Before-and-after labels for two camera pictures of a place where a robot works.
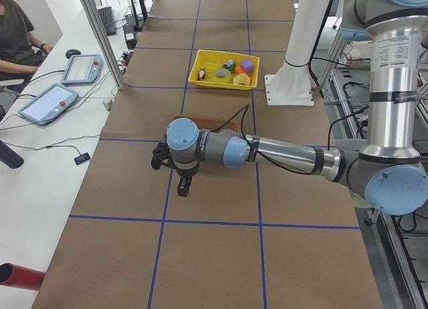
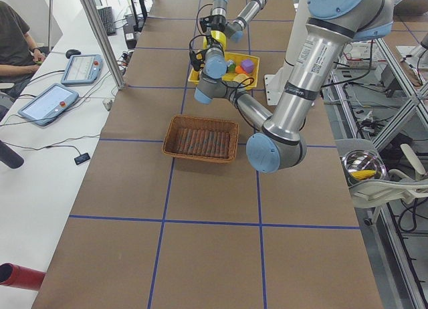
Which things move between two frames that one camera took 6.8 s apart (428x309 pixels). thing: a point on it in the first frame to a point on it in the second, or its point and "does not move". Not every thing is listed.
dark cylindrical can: x=231 y=65 does not move
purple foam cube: x=247 y=65 does not move
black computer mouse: x=71 y=52 does not move
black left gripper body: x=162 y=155 to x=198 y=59
